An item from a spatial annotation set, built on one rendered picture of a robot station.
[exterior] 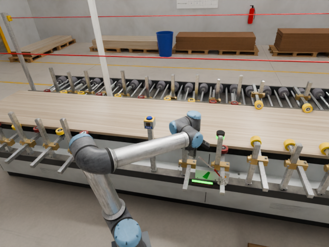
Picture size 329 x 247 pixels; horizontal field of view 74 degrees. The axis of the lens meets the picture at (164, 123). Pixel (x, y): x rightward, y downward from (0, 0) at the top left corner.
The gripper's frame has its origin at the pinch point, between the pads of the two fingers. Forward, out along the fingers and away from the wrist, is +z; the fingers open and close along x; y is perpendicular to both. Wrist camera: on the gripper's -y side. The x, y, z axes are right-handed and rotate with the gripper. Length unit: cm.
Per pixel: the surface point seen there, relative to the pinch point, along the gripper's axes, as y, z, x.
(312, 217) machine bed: -109, 82, -28
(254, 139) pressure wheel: -44, 0, -29
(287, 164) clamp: -62, 2, -6
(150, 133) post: 34.3, -12.8, -6.3
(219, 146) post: -15.9, -7.3, -6.3
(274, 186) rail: -61, 28, -8
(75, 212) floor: 124, 98, 2
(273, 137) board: -62, 8, -45
